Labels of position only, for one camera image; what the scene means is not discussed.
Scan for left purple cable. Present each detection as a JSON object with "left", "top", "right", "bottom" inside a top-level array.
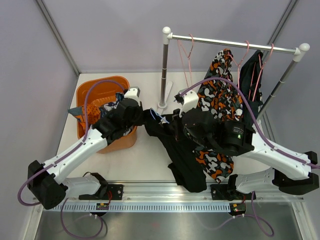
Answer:
[{"left": 17, "top": 79, "right": 130, "bottom": 238}]

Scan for purple cable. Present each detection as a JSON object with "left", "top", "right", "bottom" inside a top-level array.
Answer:
[
  {"left": 179, "top": 76, "right": 320, "bottom": 237},
  {"left": 17, "top": 79, "right": 130, "bottom": 238}
]

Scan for dark navy shorts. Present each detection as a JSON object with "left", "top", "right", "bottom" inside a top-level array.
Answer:
[{"left": 239, "top": 50, "right": 264, "bottom": 119}]

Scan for blue wire hanger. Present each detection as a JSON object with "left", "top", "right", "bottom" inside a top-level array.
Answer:
[{"left": 149, "top": 108, "right": 170, "bottom": 124}]

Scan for pink wire hanger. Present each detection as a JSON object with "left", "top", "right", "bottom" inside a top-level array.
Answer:
[{"left": 177, "top": 34, "right": 195, "bottom": 87}]

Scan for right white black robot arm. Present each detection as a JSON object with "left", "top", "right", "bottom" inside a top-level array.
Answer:
[{"left": 172, "top": 108, "right": 320, "bottom": 199}]

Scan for white slotted cable duct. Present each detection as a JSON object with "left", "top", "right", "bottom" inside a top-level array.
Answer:
[{"left": 50, "top": 202, "right": 231, "bottom": 213}]

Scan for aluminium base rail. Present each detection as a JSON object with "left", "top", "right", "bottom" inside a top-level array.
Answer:
[{"left": 32, "top": 181, "right": 305, "bottom": 203}]

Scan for blue orange patterned shorts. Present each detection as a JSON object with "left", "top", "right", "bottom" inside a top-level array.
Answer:
[{"left": 67, "top": 92, "right": 124, "bottom": 129}]

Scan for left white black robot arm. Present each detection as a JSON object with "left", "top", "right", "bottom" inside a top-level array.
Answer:
[{"left": 27, "top": 97, "right": 144, "bottom": 210}]

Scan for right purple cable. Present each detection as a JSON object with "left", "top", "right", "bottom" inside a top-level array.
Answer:
[{"left": 179, "top": 76, "right": 320, "bottom": 237}]

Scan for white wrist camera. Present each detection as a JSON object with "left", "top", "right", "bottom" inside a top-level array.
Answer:
[
  {"left": 174, "top": 90, "right": 199, "bottom": 118},
  {"left": 124, "top": 86, "right": 141, "bottom": 105}
]

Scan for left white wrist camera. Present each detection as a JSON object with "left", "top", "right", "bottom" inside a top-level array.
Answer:
[{"left": 124, "top": 86, "right": 141, "bottom": 105}]

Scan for silver clothes rack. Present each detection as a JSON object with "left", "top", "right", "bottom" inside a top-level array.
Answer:
[{"left": 157, "top": 26, "right": 310, "bottom": 119}]

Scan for pink hanger under navy shorts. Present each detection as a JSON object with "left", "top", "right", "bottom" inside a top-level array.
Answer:
[{"left": 249, "top": 43, "right": 274, "bottom": 102}]

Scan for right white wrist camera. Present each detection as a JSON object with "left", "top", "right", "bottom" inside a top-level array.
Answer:
[{"left": 174, "top": 90, "right": 199, "bottom": 118}]

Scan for black shorts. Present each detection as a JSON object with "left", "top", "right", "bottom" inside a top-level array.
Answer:
[{"left": 144, "top": 109, "right": 207, "bottom": 193}]

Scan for orange plastic laundry basket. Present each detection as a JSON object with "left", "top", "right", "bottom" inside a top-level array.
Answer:
[{"left": 76, "top": 75, "right": 130, "bottom": 139}]

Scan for orange grey camouflage shorts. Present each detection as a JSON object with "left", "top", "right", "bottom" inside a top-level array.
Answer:
[{"left": 193, "top": 48, "right": 243, "bottom": 184}]

